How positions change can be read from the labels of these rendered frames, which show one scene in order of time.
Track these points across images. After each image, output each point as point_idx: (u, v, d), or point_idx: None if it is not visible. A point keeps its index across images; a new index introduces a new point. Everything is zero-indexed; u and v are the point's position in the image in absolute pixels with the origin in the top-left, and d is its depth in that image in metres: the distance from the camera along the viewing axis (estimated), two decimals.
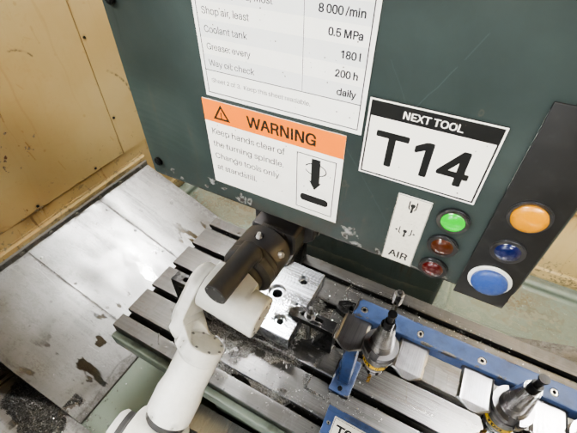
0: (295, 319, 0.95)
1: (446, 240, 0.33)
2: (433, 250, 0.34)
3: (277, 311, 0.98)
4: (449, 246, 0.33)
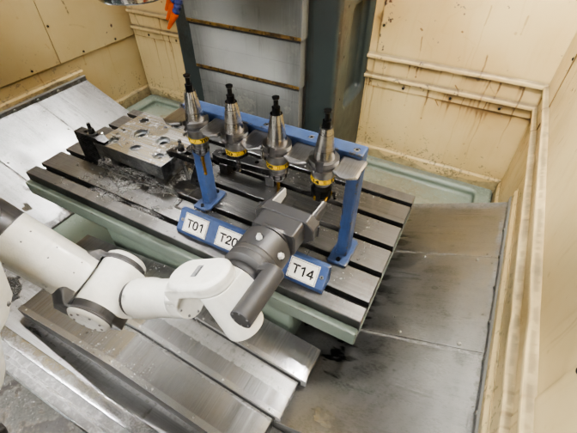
0: (171, 155, 1.15)
1: None
2: None
3: (158, 151, 1.17)
4: None
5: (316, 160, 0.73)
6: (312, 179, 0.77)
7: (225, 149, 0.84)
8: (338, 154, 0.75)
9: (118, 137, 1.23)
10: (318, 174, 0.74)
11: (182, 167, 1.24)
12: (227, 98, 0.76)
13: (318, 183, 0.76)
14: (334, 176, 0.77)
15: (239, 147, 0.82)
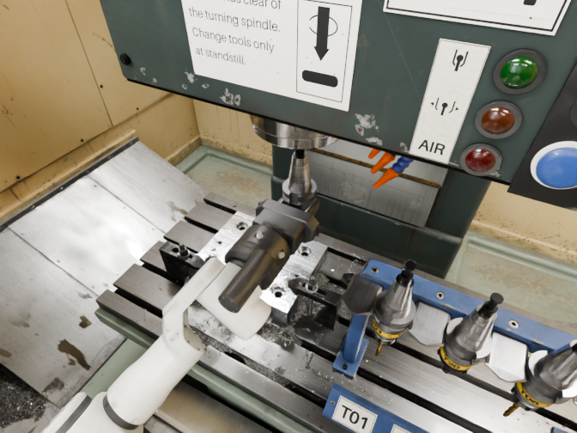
0: (295, 291, 0.86)
1: (507, 108, 0.23)
2: (483, 128, 0.25)
3: (276, 283, 0.88)
4: (509, 117, 0.24)
5: (290, 191, 0.66)
6: None
7: (446, 357, 0.56)
8: (315, 183, 0.68)
9: (216, 255, 0.95)
10: (294, 206, 0.68)
11: None
12: (486, 312, 0.47)
13: None
14: None
15: None
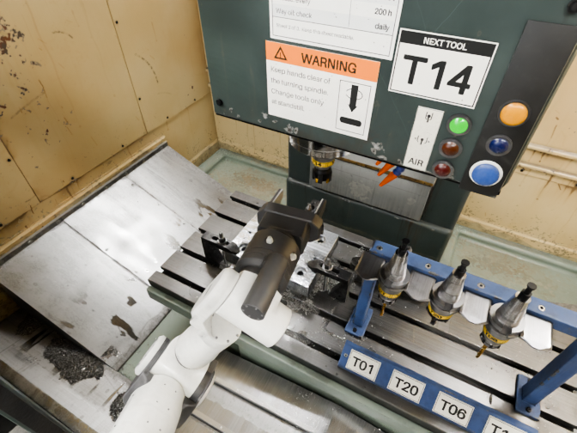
0: (314, 271, 1.07)
1: (454, 143, 0.44)
2: (443, 152, 0.45)
3: (298, 265, 1.09)
4: (456, 147, 0.44)
5: None
6: (314, 162, 0.81)
7: (432, 310, 0.76)
8: None
9: (248, 242, 1.15)
10: (321, 157, 0.79)
11: None
12: (458, 273, 0.68)
13: (320, 165, 0.80)
14: (334, 158, 0.81)
15: None
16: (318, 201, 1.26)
